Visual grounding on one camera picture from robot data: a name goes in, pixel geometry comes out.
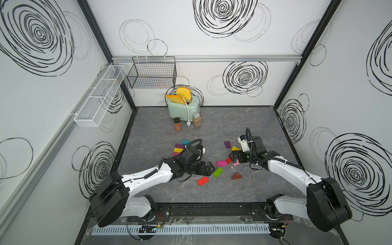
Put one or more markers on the mint green toaster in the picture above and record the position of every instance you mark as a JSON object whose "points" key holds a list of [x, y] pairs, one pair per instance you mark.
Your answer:
{"points": [[184, 112]]}

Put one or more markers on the brown triangle block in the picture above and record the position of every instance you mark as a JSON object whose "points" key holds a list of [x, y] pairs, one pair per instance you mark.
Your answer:
{"points": [[237, 176]]}

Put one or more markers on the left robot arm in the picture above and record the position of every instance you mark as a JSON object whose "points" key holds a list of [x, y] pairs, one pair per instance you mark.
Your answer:
{"points": [[116, 196]]}

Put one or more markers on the yellow toast slice front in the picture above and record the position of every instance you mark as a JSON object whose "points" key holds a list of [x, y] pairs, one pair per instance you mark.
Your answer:
{"points": [[176, 99]]}

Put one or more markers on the beige spice jar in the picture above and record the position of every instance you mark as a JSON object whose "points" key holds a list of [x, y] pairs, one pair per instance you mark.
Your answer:
{"points": [[197, 120]]}

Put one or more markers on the yellow toast slice back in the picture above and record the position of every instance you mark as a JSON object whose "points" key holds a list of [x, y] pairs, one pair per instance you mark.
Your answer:
{"points": [[185, 92]]}

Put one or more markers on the green block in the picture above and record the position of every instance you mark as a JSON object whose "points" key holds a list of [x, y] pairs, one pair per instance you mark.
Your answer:
{"points": [[218, 172]]}

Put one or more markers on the magenta block bottom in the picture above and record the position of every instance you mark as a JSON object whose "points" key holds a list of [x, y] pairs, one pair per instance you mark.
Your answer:
{"points": [[221, 163]]}

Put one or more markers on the grey slotted cable duct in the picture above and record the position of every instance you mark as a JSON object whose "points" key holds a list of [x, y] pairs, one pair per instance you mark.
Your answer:
{"points": [[192, 229]]}

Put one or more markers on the black wire basket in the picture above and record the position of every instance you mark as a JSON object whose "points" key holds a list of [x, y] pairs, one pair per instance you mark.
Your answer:
{"points": [[152, 72]]}

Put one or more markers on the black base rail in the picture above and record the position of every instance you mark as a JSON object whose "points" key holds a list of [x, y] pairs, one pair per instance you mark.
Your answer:
{"points": [[214, 210]]}

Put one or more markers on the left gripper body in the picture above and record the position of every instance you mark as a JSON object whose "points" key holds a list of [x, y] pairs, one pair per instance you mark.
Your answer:
{"points": [[196, 168]]}

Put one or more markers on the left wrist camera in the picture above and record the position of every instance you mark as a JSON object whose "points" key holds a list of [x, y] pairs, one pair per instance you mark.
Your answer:
{"points": [[201, 149]]}

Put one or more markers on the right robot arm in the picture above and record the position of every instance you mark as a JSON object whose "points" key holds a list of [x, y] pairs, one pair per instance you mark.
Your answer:
{"points": [[324, 203]]}

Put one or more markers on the yellow toast slice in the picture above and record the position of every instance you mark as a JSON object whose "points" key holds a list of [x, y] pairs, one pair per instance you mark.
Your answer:
{"points": [[176, 99], [185, 92]]}

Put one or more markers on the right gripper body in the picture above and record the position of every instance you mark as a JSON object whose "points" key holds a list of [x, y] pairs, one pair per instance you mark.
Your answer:
{"points": [[246, 156]]}

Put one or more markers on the brown spice jar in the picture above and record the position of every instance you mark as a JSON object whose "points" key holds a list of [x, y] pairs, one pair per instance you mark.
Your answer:
{"points": [[178, 126]]}

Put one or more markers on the white wire shelf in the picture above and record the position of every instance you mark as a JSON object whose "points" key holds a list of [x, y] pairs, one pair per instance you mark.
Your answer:
{"points": [[105, 97]]}

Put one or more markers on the teal triangle block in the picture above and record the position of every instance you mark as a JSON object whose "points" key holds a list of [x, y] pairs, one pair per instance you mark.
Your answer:
{"points": [[186, 142]]}

